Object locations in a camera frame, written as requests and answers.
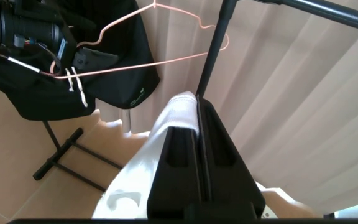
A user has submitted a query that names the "pink clothes hanger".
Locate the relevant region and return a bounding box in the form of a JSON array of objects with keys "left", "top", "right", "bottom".
[{"left": 49, "top": 0, "right": 231, "bottom": 80}]

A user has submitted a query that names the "black clothes rack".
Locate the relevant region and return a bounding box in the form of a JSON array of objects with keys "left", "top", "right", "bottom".
[{"left": 32, "top": 0, "right": 358, "bottom": 192}]

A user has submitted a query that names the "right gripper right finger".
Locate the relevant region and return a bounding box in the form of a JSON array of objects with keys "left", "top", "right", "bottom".
[{"left": 196, "top": 96, "right": 267, "bottom": 219}]

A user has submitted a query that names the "black garment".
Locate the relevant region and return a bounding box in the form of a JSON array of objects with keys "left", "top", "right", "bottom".
[{"left": 0, "top": 0, "right": 162, "bottom": 122}]

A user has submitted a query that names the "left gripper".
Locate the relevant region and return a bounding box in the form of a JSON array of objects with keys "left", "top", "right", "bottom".
[{"left": 0, "top": 14, "right": 120, "bottom": 72}]

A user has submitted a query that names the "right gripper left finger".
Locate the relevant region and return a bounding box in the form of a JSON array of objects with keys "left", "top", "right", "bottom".
[{"left": 147, "top": 125, "right": 203, "bottom": 219}]

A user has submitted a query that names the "beige curtain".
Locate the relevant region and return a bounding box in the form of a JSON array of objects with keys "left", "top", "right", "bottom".
[{"left": 94, "top": 0, "right": 358, "bottom": 216}]

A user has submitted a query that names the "white garment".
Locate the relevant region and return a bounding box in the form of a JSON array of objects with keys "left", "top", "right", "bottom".
[{"left": 91, "top": 90, "right": 200, "bottom": 220}]

